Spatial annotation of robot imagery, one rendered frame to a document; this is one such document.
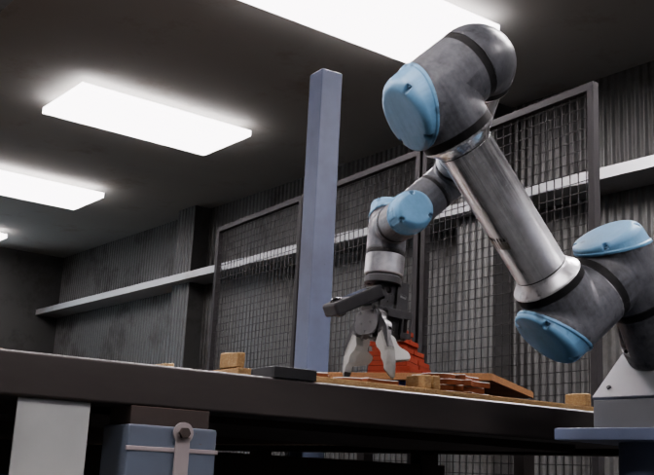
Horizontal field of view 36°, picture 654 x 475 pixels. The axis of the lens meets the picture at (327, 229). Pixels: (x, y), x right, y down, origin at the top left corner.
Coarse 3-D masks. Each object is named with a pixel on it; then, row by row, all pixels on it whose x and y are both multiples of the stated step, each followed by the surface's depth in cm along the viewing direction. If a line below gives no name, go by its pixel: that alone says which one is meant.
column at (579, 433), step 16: (560, 432) 168; (576, 432) 165; (592, 432) 162; (608, 432) 160; (624, 432) 158; (640, 432) 155; (624, 448) 164; (640, 448) 161; (624, 464) 164; (640, 464) 160
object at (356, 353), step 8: (352, 336) 192; (352, 344) 191; (360, 344) 191; (368, 344) 193; (352, 352) 191; (360, 352) 193; (368, 352) 194; (344, 360) 192; (352, 360) 191; (360, 360) 194; (368, 360) 194; (344, 368) 192; (344, 376) 192
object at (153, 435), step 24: (120, 408) 143; (144, 408) 141; (168, 408) 143; (120, 432) 140; (144, 432) 139; (168, 432) 140; (192, 432) 142; (216, 432) 144; (120, 456) 138; (144, 456) 138; (168, 456) 140; (192, 456) 142
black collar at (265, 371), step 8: (256, 368) 158; (264, 368) 156; (272, 368) 153; (280, 368) 153; (288, 368) 154; (296, 368) 155; (264, 376) 155; (272, 376) 153; (280, 376) 153; (288, 376) 154; (296, 376) 155; (304, 376) 155; (312, 376) 156
